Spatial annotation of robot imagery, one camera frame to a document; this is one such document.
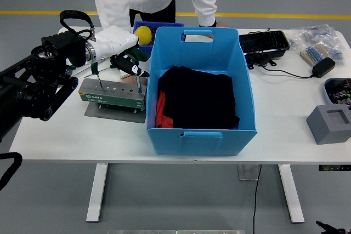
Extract white table leg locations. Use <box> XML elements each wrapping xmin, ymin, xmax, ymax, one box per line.
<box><xmin>277</xmin><ymin>164</ymin><xmax>305</xmax><ymax>224</ymax></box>
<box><xmin>86</xmin><ymin>163</ymin><xmax>109</xmax><ymax>223</ymax></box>

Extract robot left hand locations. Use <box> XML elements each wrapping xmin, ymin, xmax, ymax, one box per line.
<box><xmin>92</xmin><ymin>25</ymin><xmax>150</xmax><ymax>78</ymax></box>

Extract large light blue folding box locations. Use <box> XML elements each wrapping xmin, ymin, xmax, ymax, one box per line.
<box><xmin>145</xmin><ymin>26</ymin><xmax>258</xmax><ymax>157</ymax></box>

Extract black plastic tray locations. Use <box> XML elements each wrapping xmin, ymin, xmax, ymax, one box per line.
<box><xmin>238</xmin><ymin>30</ymin><xmax>291</xmax><ymax>55</ymax></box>

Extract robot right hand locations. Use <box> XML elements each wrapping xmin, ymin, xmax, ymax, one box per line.
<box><xmin>315</xmin><ymin>220</ymin><xmax>347</xmax><ymax>234</ymax></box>

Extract yellow lemon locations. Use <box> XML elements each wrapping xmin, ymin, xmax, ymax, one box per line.
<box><xmin>134</xmin><ymin>25</ymin><xmax>152</xmax><ymax>45</ymax></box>

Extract person's right hand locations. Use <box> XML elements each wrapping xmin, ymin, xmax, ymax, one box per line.
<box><xmin>122</xmin><ymin>76</ymin><xmax>148</xmax><ymax>85</ymax></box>

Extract black bracket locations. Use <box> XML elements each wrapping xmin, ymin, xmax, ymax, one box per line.
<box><xmin>245</xmin><ymin>50</ymin><xmax>278</xmax><ymax>70</ymax></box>

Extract black hanging cable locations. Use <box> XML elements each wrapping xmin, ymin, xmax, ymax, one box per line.
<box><xmin>252</xmin><ymin>164</ymin><xmax>263</xmax><ymax>234</ymax></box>

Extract large green T-handle wrench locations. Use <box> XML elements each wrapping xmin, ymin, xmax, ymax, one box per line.
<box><xmin>120</xmin><ymin>47</ymin><xmax>151</xmax><ymax>94</ymax></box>

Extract grey metal foot plate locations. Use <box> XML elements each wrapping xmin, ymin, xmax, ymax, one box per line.
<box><xmin>237</xmin><ymin>164</ymin><xmax>261</xmax><ymax>181</ymax></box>

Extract black adapter cable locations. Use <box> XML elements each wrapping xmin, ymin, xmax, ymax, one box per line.
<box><xmin>260</xmin><ymin>62</ymin><xmax>314</xmax><ymax>79</ymax></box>

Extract black power adapter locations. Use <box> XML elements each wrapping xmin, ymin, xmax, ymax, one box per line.
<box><xmin>311</xmin><ymin>57</ymin><xmax>336</xmax><ymax>78</ymax></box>

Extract grey block with recess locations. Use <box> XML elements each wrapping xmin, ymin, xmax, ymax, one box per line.
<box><xmin>305</xmin><ymin>104</ymin><xmax>351</xmax><ymax>146</ymax></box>

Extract orange cloth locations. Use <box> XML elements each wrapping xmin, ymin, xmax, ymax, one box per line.
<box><xmin>155</xmin><ymin>90</ymin><xmax>175</xmax><ymax>129</ymax></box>

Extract black cloth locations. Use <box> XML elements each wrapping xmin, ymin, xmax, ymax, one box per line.
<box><xmin>156</xmin><ymin>65</ymin><xmax>241</xmax><ymax>130</ymax></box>

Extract green grey wrench holder stand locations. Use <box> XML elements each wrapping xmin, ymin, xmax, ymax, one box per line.
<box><xmin>78</xmin><ymin>77</ymin><xmax>148</xmax><ymax>124</ymax></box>

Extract black table control panel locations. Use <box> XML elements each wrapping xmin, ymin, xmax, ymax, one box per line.
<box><xmin>318</xmin><ymin>164</ymin><xmax>351</xmax><ymax>172</ymax></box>

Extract small green T-handle wrench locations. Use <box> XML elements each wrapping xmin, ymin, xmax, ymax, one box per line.
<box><xmin>90</xmin><ymin>62</ymin><xmax>104</xmax><ymax>91</ymax></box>

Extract taped resistor bundle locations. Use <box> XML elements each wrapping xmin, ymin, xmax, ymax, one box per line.
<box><xmin>299</xmin><ymin>43</ymin><xmax>332</xmax><ymax>67</ymax></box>

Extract small dark blue bin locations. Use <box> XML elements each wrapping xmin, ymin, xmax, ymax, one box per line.
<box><xmin>132</xmin><ymin>20</ymin><xmax>185</xmax><ymax>56</ymax></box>

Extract electronic circuit parts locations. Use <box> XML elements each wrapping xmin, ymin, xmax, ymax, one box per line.
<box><xmin>328</xmin><ymin>79</ymin><xmax>351</xmax><ymax>106</ymax></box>

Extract clear plastic parts bags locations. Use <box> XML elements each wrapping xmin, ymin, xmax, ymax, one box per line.
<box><xmin>286</xmin><ymin>24</ymin><xmax>346</xmax><ymax>67</ymax></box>

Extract person's left hand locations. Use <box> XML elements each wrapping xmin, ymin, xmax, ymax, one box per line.
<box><xmin>199</xmin><ymin>21</ymin><xmax>231</xmax><ymax>40</ymax></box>

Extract light blue tray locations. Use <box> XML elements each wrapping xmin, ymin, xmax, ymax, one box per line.
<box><xmin>323</xmin><ymin>77</ymin><xmax>351</xmax><ymax>107</ymax></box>

